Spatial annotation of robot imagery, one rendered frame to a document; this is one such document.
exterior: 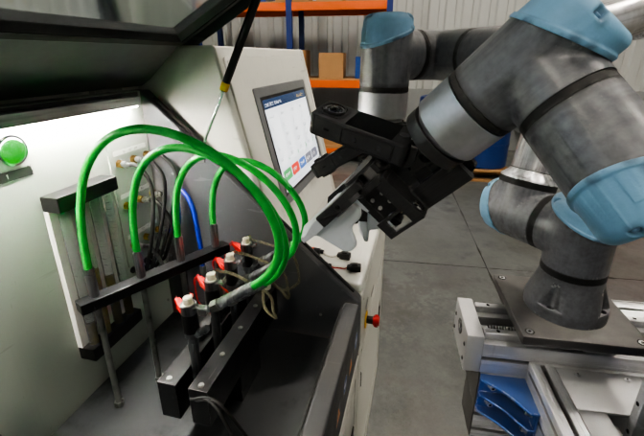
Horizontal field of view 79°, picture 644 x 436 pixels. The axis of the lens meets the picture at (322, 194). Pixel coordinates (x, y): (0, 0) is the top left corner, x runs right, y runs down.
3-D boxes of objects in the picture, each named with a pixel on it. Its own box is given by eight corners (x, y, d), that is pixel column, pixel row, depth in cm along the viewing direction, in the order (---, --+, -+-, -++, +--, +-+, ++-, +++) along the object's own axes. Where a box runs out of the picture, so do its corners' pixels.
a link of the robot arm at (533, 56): (632, 35, 24) (551, -52, 27) (485, 143, 31) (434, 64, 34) (654, 57, 29) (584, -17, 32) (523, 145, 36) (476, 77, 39)
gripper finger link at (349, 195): (321, 233, 43) (378, 181, 40) (311, 223, 43) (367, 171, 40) (331, 217, 48) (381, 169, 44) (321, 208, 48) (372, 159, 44)
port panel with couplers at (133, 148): (140, 269, 92) (117, 140, 82) (127, 267, 93) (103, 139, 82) (172, 244, 104) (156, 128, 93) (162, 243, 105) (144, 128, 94)
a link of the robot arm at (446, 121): (441, 86, 32) (457, 62, 39) (402, 122, 35) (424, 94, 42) (503, 149, 33) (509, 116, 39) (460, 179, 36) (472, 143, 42)
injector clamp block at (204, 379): (215, 454, 72) (206, 391, 67) (167, 443, 74) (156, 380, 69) (278, 334, 103) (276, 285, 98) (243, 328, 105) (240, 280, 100)
